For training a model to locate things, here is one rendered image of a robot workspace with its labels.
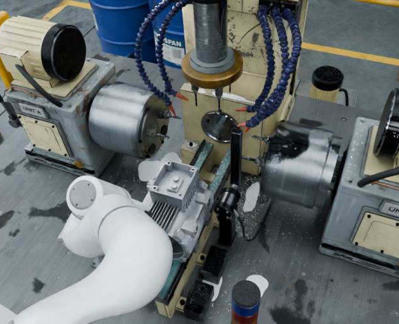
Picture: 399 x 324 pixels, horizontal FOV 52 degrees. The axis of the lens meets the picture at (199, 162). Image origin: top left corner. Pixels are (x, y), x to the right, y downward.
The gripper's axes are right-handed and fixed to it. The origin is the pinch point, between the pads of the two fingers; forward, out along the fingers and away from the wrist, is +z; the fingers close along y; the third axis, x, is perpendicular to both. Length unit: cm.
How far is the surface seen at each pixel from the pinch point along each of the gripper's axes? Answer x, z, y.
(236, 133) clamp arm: 27.8, -1.1, 19.4
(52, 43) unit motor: 40, -5, -44
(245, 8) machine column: 67, 3, 9
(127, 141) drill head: 20.1, 15.1, -18.9
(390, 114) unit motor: 41, -4, 55
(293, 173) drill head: 23.9, 12.6, 36.1
